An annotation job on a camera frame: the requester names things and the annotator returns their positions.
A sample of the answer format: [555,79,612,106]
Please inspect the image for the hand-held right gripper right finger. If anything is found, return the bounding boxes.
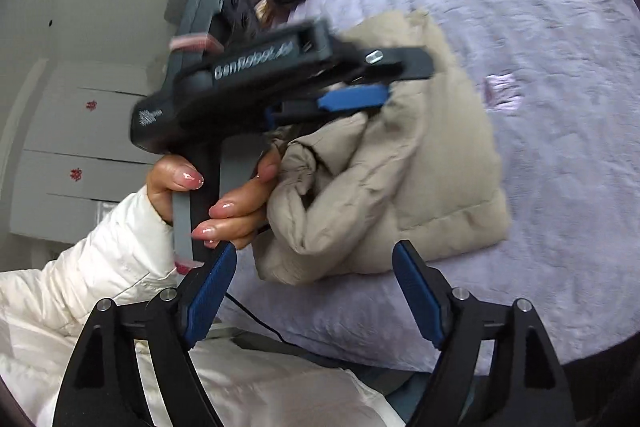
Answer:
[391,239,581,427]

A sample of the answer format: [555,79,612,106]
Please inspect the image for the person's left hand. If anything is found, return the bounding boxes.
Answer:
[146,147,282,253]

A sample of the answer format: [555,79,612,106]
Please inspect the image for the black cable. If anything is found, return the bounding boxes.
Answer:
[222,291,301,349]

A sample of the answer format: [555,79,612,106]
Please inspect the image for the beige puffer jacket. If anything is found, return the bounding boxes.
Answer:
[252,9,512,284]

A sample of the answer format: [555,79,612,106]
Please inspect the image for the person's left forearm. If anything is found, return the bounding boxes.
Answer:
[30,187,190,338]

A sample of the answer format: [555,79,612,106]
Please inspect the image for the white wardrobe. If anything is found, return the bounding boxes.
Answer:
[10,59,168,240]

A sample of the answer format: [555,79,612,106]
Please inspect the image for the purple fluffy blanket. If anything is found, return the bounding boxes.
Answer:
[215,0,640,378]

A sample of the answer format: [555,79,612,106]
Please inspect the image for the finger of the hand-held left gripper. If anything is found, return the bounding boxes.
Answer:
[347,47,436,82]
[265,85,392,130]

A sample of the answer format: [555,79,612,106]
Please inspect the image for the person's white jacket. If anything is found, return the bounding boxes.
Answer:
[0,257,406,427]

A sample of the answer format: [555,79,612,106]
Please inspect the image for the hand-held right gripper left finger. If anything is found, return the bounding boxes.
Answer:
[52,242,238,427]

